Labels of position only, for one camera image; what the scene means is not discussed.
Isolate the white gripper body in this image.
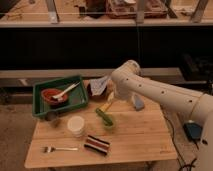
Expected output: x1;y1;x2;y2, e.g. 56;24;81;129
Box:
90;76;110;96

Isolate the yellow banana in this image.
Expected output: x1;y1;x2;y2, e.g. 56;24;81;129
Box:
100;92;114;112

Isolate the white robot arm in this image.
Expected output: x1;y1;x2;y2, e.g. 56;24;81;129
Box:
89;60;213;171

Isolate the green plastic cup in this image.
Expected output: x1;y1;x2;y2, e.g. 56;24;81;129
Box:
95;108;114;129

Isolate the white paper cup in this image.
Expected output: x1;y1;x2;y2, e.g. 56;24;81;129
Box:
67;116;85;137

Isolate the small metal cup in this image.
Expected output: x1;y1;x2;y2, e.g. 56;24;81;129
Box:
45;112;60;128

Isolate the dark brown bowl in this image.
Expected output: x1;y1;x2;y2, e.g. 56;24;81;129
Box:
87;83;107;100

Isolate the white plastic spoon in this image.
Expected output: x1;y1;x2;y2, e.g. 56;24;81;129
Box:
52;82;80;100

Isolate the wooden table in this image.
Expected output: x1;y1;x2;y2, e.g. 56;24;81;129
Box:
25;98;177;168

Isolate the green plastic tray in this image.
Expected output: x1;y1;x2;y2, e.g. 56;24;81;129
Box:
32;75;88;119

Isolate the red-brown bowl in tray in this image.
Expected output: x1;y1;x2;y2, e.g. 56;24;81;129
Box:
41;88;68;106

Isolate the striped red black cloth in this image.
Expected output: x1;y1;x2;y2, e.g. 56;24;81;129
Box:
84;135;110;156

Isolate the silver metal fork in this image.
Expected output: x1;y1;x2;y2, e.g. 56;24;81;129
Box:
42;146;78;153

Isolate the black box on floor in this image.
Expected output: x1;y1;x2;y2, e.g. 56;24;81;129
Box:
183;122;202;141

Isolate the black cable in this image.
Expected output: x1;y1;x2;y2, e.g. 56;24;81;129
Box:
162;109;198;171

